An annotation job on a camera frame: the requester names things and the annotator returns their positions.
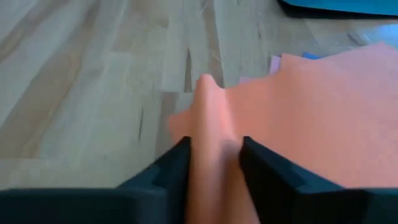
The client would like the purple paper sheet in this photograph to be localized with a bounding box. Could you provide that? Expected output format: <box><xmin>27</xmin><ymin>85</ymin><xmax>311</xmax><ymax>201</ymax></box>
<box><xmin>238</xmin><ymin>55</ymin><xmax>283</xmax><ymax>85</ymax></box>

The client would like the blue paper sheet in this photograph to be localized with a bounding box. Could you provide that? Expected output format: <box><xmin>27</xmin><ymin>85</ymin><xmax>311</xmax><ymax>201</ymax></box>
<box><xmin>300</xmin><ymin>51</ymin><xmax>323</xmax><ymax>60</ymax></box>

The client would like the orange paper sheet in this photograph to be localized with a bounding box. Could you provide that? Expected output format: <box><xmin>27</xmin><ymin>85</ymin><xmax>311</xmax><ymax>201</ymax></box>
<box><xmin>169</xmin><ymin>42</ymin><xmax>398</xmax><ymax>224</ymax></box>

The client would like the black paper sheet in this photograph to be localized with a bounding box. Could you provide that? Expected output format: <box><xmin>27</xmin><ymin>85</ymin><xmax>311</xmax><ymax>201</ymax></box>
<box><xmin>277</xmin><ymin>0</ymin><xmax>398</xmax><ymax>18</ymax></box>

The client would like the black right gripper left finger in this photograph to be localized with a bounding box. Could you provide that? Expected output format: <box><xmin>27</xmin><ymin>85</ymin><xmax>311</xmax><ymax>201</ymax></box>
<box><xmin>116</xmin><ymin>136</ymin><xmax>192</xmax><ymax>224</ymax></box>

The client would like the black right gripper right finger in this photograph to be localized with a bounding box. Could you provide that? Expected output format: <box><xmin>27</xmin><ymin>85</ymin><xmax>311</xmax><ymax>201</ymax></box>
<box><xmin>238</xmin><ymin>136</ymin><xmax>345</xmax><ymax>224</ymax></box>

